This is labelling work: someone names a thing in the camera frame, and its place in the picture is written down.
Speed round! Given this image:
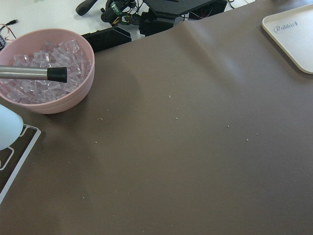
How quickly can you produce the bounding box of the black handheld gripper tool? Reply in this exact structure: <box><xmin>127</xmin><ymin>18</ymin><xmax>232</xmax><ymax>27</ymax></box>
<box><xmin>75</xmin><ymin>0</ymin><xmax>141</xmax><ymax>26</ymax></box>

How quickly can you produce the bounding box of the cream rabbit tray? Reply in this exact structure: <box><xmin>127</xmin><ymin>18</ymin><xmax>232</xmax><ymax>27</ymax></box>
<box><xmin>262</xmin><ymin>4</ymin><xmax>313</xmax><ymax>74</ymax></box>

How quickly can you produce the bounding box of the metal scoop handle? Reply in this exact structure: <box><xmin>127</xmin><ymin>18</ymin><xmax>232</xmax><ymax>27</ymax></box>
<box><xmin>0</xmin><ymin>65</ymin><xmax>67</xmax><ymax>83</ymax></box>

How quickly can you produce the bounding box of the pink bowl of ice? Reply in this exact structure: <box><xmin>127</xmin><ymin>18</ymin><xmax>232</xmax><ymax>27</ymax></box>
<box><xmin>0</xmin><ymin>28</ymin><xmax>95</xmax><ymax>115</ymax></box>

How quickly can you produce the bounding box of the black plastic device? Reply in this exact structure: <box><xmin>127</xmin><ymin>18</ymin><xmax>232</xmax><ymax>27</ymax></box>
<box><xmin>83</xmin><ymin>0</ymin><xmax>227</xmax><ymax>52</ymax></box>

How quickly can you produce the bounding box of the white cup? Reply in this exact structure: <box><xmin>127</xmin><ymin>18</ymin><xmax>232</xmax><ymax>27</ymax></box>
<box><xmin>0</xmin><ymin>105</ymin><xmax>23</xmax><ymax>150</ymax></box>

